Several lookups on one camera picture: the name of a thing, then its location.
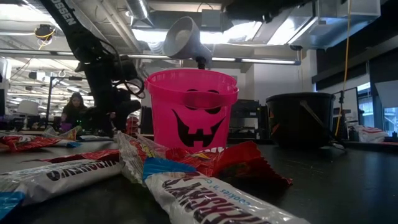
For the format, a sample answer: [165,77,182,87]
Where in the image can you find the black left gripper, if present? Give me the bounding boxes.
[76,55,146,138]

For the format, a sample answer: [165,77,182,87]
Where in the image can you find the white blue chocolate bar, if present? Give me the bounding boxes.
[0,158,123,220]
[57,139,83,149]
[142,157,312,224]

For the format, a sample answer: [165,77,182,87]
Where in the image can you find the red candy pack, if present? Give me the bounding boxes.
[0,134,65,152]
[164,140,294,188]
[21,149,121,165]

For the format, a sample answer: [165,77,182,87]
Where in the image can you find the person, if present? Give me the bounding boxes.
[60,92,90,132]

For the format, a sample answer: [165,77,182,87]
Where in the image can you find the pink pumpkin face bucket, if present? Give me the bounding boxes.
[144,68,239,154]

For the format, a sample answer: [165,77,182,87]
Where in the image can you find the white shade table lamp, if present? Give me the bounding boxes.
[17,100,39,131]

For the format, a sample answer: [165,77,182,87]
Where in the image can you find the white desk lamp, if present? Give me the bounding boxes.
[162,16,213,70]

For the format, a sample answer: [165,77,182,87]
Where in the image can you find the black equipment rack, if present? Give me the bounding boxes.
[228,99,269,141]

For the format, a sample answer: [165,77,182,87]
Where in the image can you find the long ceiling light bar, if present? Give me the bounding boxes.
[124,53,302,66]

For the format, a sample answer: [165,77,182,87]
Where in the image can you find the black pumpkin face bucket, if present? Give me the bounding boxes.
[266,91,346,151]

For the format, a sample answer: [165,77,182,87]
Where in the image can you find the white bag red stripes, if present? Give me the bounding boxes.
[354,124,390,144]

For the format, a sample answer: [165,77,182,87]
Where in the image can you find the black ceiling camera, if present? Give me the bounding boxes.
[33,24,57,42]

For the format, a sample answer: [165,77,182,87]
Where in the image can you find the yellow hanging cable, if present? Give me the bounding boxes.
[334,0,353,137]

